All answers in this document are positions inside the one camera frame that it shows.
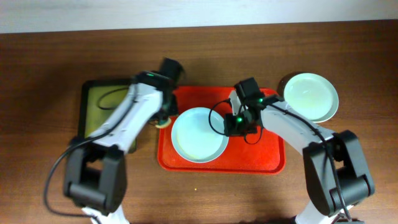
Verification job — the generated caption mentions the mint green plate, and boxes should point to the mint green plate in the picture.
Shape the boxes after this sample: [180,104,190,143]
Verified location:
[281,73,340,123]

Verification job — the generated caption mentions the red plastic tray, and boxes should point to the red plastic tray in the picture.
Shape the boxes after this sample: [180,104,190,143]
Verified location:
[157,86,285,175]

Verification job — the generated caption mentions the light blue plate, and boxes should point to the light blue plate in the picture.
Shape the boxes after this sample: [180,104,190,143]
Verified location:
[171,107,229,163]

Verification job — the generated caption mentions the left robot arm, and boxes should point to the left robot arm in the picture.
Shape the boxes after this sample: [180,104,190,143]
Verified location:
[63,58,183,223]

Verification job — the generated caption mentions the black tray with soapy water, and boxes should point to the black tray with soapy water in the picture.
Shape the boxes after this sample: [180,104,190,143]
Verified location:
[78,78,131,138]

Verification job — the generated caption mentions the yellow green sponge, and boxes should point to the yellow green sponge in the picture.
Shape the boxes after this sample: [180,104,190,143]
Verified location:
[155,118,172,129]

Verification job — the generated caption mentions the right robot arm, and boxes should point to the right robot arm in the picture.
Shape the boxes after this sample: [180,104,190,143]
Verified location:
[224,78,375,223]

